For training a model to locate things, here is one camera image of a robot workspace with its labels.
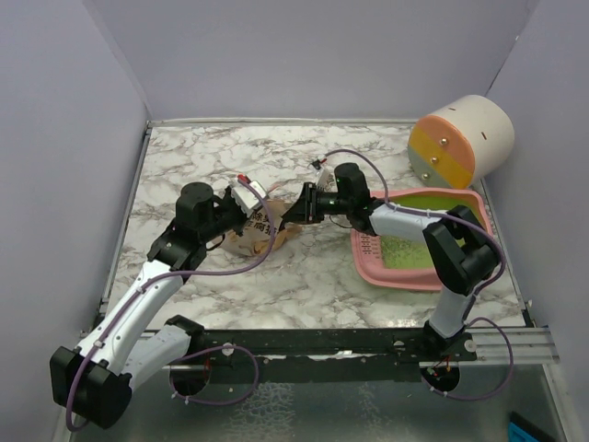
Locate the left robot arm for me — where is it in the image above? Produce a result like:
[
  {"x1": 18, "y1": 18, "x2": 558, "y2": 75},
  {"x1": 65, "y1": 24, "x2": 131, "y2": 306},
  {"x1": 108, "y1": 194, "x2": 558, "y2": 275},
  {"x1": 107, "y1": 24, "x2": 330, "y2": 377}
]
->
[{"x1": 49, "y1": 176, "x2": 267, "y2": 433}]

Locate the aluminium frame rail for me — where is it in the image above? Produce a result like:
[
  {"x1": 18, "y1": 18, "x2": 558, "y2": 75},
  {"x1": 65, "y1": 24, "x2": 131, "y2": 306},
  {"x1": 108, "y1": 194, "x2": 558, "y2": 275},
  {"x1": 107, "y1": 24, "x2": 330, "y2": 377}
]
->
[{"x1": 73, "y1": 323, "x2": 560, "y2": 370}]

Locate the blue object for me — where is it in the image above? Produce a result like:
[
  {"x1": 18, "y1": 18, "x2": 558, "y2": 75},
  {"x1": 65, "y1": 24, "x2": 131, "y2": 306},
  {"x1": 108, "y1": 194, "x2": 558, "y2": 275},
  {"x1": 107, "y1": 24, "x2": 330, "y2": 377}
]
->
[{"x1": 507, "y1": 412, "x2": 556, "y2": 442}]

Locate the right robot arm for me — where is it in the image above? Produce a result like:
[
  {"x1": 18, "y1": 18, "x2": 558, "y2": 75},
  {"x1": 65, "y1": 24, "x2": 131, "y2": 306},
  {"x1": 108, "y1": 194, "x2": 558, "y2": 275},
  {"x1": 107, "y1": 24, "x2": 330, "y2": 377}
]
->
[{"x1": 283, "y1": 163, "x2": 504, "y2": 360}]

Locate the pink litter box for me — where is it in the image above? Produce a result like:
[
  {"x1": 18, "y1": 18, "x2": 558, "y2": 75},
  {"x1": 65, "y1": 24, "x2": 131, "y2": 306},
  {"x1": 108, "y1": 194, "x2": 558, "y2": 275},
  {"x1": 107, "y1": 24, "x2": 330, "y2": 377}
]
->
[{"x1": 351, "y1": 188, "x2": 491, "y2": 292}]

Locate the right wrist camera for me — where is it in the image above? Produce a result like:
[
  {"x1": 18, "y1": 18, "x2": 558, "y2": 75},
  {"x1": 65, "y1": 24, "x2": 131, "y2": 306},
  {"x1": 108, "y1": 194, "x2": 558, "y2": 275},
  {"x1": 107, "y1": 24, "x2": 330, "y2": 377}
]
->
[{"x1": 310, "y1": 157, "x2": 334, "y2": 192}]

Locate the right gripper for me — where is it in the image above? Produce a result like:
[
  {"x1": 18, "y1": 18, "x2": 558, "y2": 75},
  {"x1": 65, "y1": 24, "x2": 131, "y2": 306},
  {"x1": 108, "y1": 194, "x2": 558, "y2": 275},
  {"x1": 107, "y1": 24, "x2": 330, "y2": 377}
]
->
[{"x1": 282, "y1": 182, "x2": 352, "y2": 224}]

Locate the cat litter bag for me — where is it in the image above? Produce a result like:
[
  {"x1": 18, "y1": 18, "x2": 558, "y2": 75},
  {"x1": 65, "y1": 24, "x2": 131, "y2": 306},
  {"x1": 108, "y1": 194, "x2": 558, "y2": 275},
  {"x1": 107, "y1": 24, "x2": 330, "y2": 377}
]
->
[{"x1": 212, "y1": 198, "x2": 303, "y2": 257}]

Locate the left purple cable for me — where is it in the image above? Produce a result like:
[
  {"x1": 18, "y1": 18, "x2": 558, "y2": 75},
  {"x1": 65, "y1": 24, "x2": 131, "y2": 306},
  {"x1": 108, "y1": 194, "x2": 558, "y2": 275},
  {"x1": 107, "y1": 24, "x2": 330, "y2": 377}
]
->
[{"x1": 64, "y1": 183, "x2": 277, "y2": 433}]

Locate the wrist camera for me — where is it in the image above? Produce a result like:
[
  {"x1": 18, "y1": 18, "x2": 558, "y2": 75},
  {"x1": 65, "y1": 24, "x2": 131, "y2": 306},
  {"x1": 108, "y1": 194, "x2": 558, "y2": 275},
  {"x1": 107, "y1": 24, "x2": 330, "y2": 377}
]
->
[
  {"x1": 231, "y1": 174, "x2": 268, "y2": 217},
  {"x1": 310, "y1": 157, "x2": 334, "y2": 192}
]

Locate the cylindrical drawer cabinet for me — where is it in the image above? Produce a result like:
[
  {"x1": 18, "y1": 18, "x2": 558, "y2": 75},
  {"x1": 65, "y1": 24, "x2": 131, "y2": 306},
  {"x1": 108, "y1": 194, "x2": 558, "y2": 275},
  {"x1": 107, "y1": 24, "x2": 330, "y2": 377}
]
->
[{"x1": 408, "y1": 95, "x2": 515, "y2": 190}]

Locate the black base bar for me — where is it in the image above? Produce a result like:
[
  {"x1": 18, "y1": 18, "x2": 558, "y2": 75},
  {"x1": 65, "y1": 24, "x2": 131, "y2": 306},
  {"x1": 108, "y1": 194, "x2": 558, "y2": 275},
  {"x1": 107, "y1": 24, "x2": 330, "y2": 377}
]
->
[{"x1": 167, "y1": 315, "x2": 476, "y2": 391}]

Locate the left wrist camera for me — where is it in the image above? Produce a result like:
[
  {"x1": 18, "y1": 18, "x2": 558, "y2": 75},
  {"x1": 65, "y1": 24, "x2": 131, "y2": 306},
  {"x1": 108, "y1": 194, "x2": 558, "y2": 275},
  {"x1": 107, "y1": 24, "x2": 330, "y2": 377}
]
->
[{"x1": 231, "y1": 174, "x2": 268, "y2": 217}]

